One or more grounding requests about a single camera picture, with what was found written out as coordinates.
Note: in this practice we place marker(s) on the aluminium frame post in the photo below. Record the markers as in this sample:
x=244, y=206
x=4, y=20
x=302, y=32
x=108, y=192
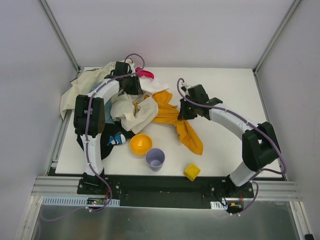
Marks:
x=59, y=34
x=281, y=27

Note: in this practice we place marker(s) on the black daisy print shirt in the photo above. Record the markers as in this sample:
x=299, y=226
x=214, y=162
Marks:
x=113, y=135

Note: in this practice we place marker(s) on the yellow plastic cube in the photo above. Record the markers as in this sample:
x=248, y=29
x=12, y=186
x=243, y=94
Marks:
x=191, y=172

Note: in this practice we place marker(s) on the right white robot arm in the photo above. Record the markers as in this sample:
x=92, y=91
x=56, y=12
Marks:
x=259, y=143

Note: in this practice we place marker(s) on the cream beige cloth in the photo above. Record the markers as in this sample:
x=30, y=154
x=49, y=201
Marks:
x=134, y=116

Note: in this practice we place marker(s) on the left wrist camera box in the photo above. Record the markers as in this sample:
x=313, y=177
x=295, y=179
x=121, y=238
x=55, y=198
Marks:
x=122, y=68

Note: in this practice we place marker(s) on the lavender plastic cup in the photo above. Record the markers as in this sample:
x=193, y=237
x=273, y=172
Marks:
x=155, y=159

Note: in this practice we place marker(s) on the left aluminium frame post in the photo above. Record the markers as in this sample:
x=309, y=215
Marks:
x=59, y=34

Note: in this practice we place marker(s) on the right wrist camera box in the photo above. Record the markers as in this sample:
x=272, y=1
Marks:
x=197, y=94

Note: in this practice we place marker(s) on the white cable duct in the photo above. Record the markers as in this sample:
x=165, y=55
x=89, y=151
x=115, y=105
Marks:
x=95, y=202

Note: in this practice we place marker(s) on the right aluminium frame post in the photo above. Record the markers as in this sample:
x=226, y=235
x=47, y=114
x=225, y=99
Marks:
x=281, y=27

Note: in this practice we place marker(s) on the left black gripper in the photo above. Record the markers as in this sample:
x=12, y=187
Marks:
x=132, y=87

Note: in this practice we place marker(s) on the white cloth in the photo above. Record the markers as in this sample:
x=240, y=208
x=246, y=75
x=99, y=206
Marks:
x=152, y=85

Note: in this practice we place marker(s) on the blue-grey cloth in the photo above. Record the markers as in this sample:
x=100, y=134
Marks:
x=106, y=112

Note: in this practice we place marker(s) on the orange-yellow cloth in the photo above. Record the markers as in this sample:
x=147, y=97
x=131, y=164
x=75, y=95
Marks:
x=168, y=115

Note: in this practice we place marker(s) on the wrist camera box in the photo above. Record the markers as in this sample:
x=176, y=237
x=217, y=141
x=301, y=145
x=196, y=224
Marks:
x=122, y=68
x=197, y=94

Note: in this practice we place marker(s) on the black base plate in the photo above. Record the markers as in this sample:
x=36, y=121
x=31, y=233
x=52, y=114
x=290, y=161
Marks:
x=164, y=191

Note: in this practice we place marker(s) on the pink cloth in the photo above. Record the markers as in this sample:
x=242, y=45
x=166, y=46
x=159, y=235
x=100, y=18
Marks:
x=144, y=73

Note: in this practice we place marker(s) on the yellow plastic bowl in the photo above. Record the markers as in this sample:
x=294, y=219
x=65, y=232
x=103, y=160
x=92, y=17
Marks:
x=140, y=144

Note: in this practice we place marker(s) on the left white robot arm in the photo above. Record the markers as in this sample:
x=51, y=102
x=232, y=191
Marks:
x=89, y=116

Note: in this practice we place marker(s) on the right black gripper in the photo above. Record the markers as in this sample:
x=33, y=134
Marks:
x=186, y=111

